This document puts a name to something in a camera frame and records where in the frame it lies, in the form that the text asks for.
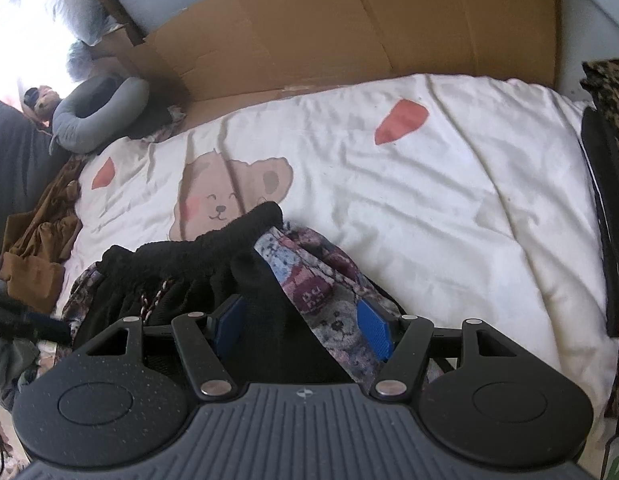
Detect brown cloth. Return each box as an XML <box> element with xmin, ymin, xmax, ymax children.
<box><xmin>0</xmin><ymin>157</ymin><xmax>82</xmax><ymax>313</ymax></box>

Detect grey fluffy toy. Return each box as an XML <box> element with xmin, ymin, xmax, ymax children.
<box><xmin>65</xmin><ymin>41</ymin><xmax>96</xmax><ymax>83</ymax></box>

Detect small black cloth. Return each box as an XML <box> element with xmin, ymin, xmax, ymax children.
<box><xmin>123</xmin><ymin>104</ymin><xmax>176</xmax><ymax>140</ymax></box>

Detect black bag strap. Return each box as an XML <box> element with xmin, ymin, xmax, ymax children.
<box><xmin>581</xmin><ymin>107</ymin><xmax>619</xmax><ymax>338</ymax></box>

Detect doll with sunglasses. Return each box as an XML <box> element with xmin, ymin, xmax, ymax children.
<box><xmin>20</xmin><ymin>85</ymin><xmax>60</xmax><ymax>128</ymax></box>

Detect white bear-print blanket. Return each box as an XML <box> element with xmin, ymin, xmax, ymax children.
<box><xmin>54</xmin><ymin>72</ymin><xmax>619</xmax><ymax>441</ymax></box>

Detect flattened brown cardboard box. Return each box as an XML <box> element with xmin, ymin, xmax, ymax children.
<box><xmin>92</xmin><ymin>0</ymin><xmax>563</xmax><ymax>131</ymax></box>

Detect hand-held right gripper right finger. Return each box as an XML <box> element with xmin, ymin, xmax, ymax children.
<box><xmin>356</xmin><ymin>299</ymin><xmax>523</xmax><ymax>403</ymax></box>

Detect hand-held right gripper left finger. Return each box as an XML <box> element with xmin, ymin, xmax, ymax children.
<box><xmin>84</xmin><ymin>294</ymin><xmax>246</xmax><ymax>402</ymax></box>

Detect clear plastic bag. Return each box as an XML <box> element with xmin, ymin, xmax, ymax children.
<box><xmin>16</xmin><ymin>0</ymin><xmax>117</xmax><ymax>47</ymax></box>

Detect leopard print cloth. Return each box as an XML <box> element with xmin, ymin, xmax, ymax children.
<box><xmin>581</xmin><ymin>57</ymin><xmax>619</xmax><ymax>421</ymax></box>

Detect grey neck pillow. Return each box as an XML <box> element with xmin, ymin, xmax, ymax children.
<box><xmin>49</xmin><ymin>76</ymin><xmax>151</xmax><ymax>155</ymax></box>

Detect black pants with printed lining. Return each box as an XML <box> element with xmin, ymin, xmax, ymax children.
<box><xmin>62</xmin><ymin>201</ymin><xmax>405</xmax><ymax>386</ymax></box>

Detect dark grey cushion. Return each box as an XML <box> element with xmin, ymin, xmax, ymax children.
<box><xmin>0</xmin><ymin>92</ymin><xmax>72</xmax><ymax>273</ymax></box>

